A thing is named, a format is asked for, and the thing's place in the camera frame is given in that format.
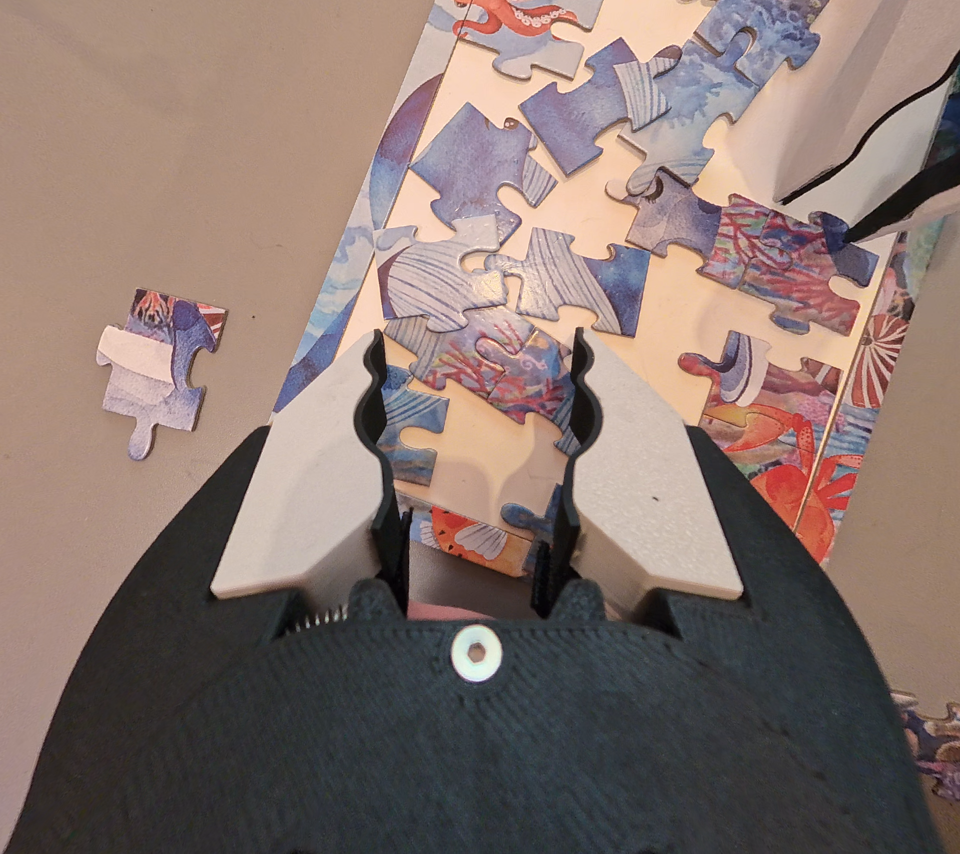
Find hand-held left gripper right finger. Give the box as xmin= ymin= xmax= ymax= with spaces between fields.
xmin=528 ymin=327 xmax=749 ymax=619

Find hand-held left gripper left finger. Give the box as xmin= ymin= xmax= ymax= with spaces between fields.
xmin=210 ymin=329 xmax=412 ymax=604

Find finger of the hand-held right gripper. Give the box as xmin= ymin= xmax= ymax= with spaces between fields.
xmin=843 ymin=152 xmax=960 ymax=242
xmin=778 ymin=0 xmax=960 ymax=205

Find sea print puzzle tray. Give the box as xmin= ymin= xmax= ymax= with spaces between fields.
xmin=271 ymin=0 xmax=960 ymax=566

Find small blue purple puzzle piece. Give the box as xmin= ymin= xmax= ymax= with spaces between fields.
xmin=693 ymin=0 xmax=821 ymax=72

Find red striped shell puzzle piece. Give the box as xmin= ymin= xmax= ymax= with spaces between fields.
xmin=738 ymin=212 xmax=880 ymax=338

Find coral and purple puzzle piece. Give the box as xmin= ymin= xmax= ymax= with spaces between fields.
xmin=436 ymin=314 xmax=580 ymax=429

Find red coral puzzle piece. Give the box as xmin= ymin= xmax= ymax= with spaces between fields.
xmin=701 ymin=194 xmax=790 ymax=290

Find striped dark blue puzzle piece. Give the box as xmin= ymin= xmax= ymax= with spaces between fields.
xmin=483 ymin=227 xmax=652 ymax=339

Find pale striped puzzle piece with fin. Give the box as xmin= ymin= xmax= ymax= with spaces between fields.
xmin=375 ymin=216 xmax=513 ymax=332

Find whale eye puzzle piece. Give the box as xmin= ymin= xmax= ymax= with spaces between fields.
xmin=607 ymin=167 xmax=726 ymax=260

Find blue watercolour puzzle piece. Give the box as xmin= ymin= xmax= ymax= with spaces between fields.
xmin=519 ymin=36 xmax=685 ymax=179

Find dark blue puzzle piece with eye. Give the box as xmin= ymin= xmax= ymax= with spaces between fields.
xmin=408 ymin=102 xmax=561 ymax=248

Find wide blue striped puzzle piece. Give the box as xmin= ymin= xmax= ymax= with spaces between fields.
xmin=375 ymin=374 xmax=451 ymax=489

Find orange puffer fish puzzle piece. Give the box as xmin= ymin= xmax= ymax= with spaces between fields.
xmin=500 ymin=500 xmax=562 ymax=542

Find orange crab puzzle piece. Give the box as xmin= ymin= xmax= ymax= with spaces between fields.
xmin=723 ymin=404 xmax=864 ymax=560

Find puzzle piece with white patch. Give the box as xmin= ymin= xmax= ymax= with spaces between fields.
xmin=96 ymin=287 xmax=230 ymax=464

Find joined blue purple puzzle pieces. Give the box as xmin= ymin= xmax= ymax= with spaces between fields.
xmin=896 ymin=690 xmax=960 ymax=788

